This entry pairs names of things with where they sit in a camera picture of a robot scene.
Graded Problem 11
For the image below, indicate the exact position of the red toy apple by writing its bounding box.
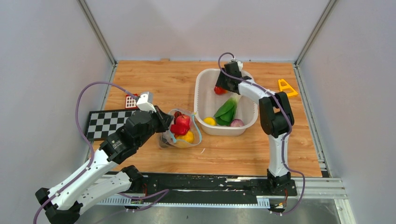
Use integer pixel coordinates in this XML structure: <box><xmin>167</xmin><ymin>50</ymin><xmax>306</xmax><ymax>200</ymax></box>
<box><xmin>175</xmin><ymin>115</ymin><xmax>191</xmax><ymax>129</ymax></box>

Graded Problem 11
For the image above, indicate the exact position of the red toy window block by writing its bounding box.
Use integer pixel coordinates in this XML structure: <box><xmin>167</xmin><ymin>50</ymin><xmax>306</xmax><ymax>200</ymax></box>
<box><xmin>125</xmin><ymin>95</ymin><xmax>138</xmax><ymax>109</ymax></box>

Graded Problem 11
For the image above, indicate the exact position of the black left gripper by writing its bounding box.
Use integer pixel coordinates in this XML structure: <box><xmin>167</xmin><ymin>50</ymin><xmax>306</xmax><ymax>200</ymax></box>
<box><xmin>137</xmin><ymin>105</ymin><xmax>175</xmax><ymax>147</ymax></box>

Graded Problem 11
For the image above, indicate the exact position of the green toy bok choy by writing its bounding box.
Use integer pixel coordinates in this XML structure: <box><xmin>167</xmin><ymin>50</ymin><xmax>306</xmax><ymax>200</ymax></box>
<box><xmin>214</xmin><ymin>93</ymin><xmax>241</xmax><ymax>126</ymax></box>

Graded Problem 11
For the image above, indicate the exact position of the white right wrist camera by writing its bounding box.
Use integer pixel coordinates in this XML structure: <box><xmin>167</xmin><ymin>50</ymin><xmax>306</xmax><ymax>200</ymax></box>
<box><xmin>232</xmin><ymin>59</ymin><xmax>243</xmax><ymax>72</ymax></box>

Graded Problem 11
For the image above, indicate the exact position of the yellow toy mango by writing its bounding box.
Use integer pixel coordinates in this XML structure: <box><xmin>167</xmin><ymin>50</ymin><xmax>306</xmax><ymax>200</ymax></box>
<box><xmin>176</xmin><ymin>131</ymin><xmax>195</xmax><ymax>144</ymax></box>

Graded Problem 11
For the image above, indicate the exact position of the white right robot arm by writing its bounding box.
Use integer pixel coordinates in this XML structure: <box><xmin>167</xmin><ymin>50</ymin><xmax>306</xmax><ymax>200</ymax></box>
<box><xmin>216</xmin><ymin>60</ymin><xmax>294</xmax><ymax>195</ymax></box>

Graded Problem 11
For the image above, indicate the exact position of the red toy grape bunch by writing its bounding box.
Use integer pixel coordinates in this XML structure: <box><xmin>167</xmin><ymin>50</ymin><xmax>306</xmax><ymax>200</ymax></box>
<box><xmin>174</xmin><ymin>111</ymin><xmax>182</xmax><ymax>119</ymax></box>

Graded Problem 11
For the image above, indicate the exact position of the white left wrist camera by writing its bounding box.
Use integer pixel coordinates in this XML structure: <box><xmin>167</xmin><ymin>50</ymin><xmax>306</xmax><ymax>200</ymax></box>
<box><xmin>136</xmin><ymin>91</ymin><xmax>156</xmax><ymax>112</ymax></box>

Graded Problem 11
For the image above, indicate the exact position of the yellow toy frame block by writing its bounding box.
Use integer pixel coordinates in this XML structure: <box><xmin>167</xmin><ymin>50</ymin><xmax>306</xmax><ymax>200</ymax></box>
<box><xmin>277</xmin><ymin>78</ymin><xmax>299</xmax><ymax>97</ymax></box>

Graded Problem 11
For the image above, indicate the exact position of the purple toy onion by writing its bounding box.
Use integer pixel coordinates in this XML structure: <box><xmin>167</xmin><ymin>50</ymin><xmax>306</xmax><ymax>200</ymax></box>
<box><xmin>229</xmin><ymin>119</ymin><xmax>245</xmax><ymax>127</ymax></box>

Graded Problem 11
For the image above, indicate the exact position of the clear zip top bag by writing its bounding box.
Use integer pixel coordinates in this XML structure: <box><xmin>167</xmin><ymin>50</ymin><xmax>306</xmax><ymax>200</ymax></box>
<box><xmin>158</xmin><ymin>109</ymin><xmax>202</xmax><ymax>149</ymax></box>

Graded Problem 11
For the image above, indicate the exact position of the red toy chili pepper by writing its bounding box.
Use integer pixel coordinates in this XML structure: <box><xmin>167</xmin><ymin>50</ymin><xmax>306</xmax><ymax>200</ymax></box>
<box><xmin>170</xmin><ymin>124</ymin><xmax>190</xmax><ymax>136</ymax></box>

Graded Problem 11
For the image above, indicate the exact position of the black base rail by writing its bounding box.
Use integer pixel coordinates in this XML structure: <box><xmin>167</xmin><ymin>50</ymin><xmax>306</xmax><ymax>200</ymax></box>
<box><xmin>123</xmin><ymin>173</ymin><xmax>297</xmax><ymax>207</ymax></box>

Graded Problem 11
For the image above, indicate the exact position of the black white checkerboard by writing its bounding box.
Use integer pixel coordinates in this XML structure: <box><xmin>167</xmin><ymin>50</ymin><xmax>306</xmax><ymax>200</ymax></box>
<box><xmin>84</xmin><ymin>109</ymin><xmax>137</xmax><ymax>141</ymax></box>

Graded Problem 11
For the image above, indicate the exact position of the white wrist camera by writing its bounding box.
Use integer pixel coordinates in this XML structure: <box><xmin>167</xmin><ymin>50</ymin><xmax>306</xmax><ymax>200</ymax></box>
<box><xmin>136</xmin><ymin>91</ymin><xmax>156</xmax><ymax>112</ymax></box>
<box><xmin>232</xmin><ymin>59</ymin><xmax>243</xmax><ymax>72</ymax></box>

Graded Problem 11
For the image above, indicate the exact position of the small red toy tomato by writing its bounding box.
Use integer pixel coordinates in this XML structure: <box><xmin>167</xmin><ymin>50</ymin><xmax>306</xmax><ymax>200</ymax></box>
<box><xmin>214</xmin><ymin>86</ymin><xmax>227</xmax><ymax>95</ymax></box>

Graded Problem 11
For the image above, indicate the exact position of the yellow toy lemon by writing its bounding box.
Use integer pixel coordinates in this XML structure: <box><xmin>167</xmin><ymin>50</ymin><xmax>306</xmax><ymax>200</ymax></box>
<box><xmin>203</xmin><ymin>117</ymin><xmax>217</xmax><ymax>126</ymax></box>

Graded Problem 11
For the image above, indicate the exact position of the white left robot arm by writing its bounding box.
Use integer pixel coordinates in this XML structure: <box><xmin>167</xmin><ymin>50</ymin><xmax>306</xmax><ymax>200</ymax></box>
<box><xmin>35</xmin><ymin>106</ymin><xmax>174</xmax><ymax>224</ymax></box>

